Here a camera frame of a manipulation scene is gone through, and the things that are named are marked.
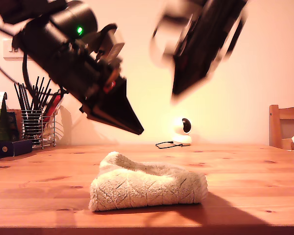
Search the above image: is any black security camera cable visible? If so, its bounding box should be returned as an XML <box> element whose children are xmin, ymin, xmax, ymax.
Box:
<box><xmin>155</xmin><ymin>140</ymin><xmax>184</xmax><ymax>149</ymax></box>

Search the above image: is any white light switch plate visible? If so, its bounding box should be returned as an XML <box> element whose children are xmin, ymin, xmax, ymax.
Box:
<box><xmin>2</xmin><ymin>40</ymin><xmax>25</xmax><ymax>61</ymax></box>

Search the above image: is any wooden chair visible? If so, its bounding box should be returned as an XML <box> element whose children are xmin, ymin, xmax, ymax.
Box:
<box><xmin>269</xmin><ymin>104</ymin><xmax>294</xmax><ymax>150</ymax></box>

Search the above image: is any chrome wire utensil holder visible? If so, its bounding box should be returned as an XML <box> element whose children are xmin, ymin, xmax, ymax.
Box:
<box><xmin>21</xmin><ymin>109</ymin><xmax>64</xmax><ymax>149</ymax></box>

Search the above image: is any red tool handle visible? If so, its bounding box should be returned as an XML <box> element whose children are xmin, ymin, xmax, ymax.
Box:
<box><xmin>44</xmin><ymin>94</ymin><xmax>62</xmax><ymax>122</ymax></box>

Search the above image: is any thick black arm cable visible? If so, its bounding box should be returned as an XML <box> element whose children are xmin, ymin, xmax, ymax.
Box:
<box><xmin>22</xmin><ymin>52</ymin><xmax>69</xmax><ymax>95</ymax></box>

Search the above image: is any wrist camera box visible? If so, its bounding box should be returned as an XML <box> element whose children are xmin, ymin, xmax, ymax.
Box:
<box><xmin>150</xmin><ymin>7</ymin><xmax>194</xmax><ymax>67</ymax></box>
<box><xmin>98</xmin><ymin>23</ymin><xmax>126</xmax><ymax>65</ymax></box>

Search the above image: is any dark blue printed packet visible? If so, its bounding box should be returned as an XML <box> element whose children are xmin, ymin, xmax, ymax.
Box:
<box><xmin>6</xmin><ymin>109</ymin><xmax>23</xmax><ymax>141</ymax></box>

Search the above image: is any thin black cable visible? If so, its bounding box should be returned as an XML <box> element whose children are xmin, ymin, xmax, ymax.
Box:
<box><xmin>0</xmin><ymin>56</ymin><xmax>24</xmax><ymax>86</ymax></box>

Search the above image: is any dark blue box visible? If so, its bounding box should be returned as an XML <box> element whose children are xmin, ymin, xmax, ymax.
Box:
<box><xmin>0</xmin><ymin>139</ymin><xmax>33</xmax><ymax>157</ymax></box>

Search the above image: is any cream terry tea towel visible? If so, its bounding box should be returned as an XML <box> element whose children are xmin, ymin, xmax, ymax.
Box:
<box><xmin>88</xmin><ymin>151</ymin><xmax>209</xmax><ymax>212</ymax></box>

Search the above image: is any white round security camera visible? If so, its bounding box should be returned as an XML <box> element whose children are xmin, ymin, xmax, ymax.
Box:
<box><xmin>171</xmin><ymin>117</ymin><xmax>194</xmax><ymax>146</ymax></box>

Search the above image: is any black tool with strap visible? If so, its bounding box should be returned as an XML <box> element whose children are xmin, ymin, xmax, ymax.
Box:
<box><xmin>42</xmin><ymin>89</ymin><xmax>69</xmax><ymax>118</ymax></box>

